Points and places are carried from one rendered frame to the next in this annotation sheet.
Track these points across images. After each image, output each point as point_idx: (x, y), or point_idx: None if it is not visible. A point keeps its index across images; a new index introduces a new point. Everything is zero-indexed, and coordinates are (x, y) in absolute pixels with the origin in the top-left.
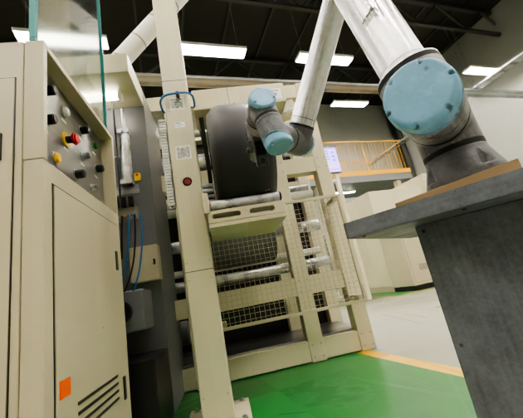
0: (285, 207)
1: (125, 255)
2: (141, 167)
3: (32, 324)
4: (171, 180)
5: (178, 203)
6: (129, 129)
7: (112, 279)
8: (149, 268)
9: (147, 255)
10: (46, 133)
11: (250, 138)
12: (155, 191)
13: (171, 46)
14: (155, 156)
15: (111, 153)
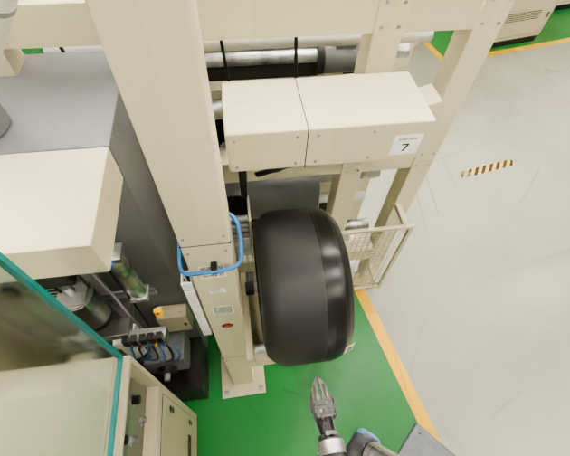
0: (341, 207)
1: (149, 307)
2: (147, 251)
3: None
4: (206, 323)
5: (216, 336)
6: (120, 254)
7: (175, 425)
8: (181, 326)
9: (177, 321)
10: None
11: (318, 420)
12: (168, 247)
13: (194, 187)
14: (151, 175)
15: (137, 368)
